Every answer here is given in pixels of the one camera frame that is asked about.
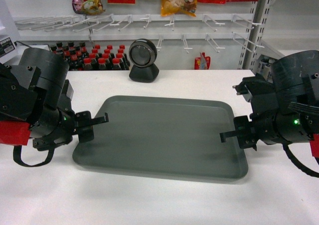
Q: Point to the black barcode scanner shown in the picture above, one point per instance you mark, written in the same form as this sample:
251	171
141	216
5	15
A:
143	54

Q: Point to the yellow snack bag hanging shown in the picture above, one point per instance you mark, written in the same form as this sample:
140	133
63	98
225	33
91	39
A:
170	7

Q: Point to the red left cable connector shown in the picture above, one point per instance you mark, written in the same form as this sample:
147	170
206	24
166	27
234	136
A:
14	133

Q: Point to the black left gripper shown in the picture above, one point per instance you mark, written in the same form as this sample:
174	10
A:
54	128

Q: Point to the white peg hook rail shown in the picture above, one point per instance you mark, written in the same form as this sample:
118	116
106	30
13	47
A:
207	26

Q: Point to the white checkout counter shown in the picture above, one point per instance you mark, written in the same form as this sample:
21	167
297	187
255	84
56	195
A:
159	187

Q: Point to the silver grey metal tray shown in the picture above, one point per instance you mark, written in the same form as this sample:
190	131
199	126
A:
164	137

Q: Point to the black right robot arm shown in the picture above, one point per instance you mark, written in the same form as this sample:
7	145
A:
284	111

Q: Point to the red cap soy sauce bottles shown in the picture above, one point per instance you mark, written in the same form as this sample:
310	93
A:
79	58

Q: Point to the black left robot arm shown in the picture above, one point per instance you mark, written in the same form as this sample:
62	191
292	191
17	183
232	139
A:
35	103

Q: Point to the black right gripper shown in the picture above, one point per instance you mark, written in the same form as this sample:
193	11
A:
271	127

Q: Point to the red snack pouch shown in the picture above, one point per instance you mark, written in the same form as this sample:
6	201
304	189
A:
202	62

